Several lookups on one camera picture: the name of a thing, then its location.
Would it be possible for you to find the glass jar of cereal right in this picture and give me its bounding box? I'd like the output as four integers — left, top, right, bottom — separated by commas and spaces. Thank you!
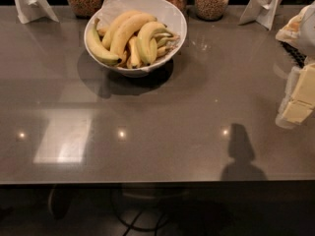
194, 0, 229, 21

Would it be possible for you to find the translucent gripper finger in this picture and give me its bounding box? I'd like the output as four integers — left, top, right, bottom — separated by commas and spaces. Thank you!
275, 99, 313, 129

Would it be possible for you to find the yellow banana behind top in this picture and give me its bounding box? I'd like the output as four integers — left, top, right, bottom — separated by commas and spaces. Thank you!
101, 10, 140, 49

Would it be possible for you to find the greenish banana at left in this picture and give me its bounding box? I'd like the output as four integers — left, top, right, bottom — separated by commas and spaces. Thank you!
86, 19, 121, 66

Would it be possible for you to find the white paper napkin in bowl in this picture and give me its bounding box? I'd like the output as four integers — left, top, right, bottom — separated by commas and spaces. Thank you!
96, 0, 126, 28

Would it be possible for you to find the black rubber mat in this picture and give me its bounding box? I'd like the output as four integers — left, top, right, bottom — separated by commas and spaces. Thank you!
281, 42, 306, 68

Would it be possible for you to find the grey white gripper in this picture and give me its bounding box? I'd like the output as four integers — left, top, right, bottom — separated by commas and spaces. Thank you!
276, 3, 315, 108

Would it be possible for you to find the white sign stand left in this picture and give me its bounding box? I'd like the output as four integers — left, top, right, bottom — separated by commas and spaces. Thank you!
14, 0, 58, 24

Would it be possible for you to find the white sign stand right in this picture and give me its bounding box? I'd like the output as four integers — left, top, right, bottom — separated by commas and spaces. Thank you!
239, 0, 283, 30

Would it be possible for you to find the white sign stand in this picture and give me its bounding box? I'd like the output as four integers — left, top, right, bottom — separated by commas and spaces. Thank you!
239, 0, 283, 30
14, 0, 58, 24

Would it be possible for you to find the small yellow middle banana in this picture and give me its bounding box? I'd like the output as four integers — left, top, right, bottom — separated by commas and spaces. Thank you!
127, 36, 142, 69

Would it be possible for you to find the small banana at right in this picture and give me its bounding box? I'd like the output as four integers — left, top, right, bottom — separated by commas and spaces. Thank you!
157, 35, 179, 58

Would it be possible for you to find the long yellow top banana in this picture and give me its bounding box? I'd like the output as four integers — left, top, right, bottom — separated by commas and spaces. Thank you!
110, 13, 157, 57

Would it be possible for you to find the curved yellow-green banana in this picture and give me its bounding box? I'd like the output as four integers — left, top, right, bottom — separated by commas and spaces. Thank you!
136, 22, 171, 66

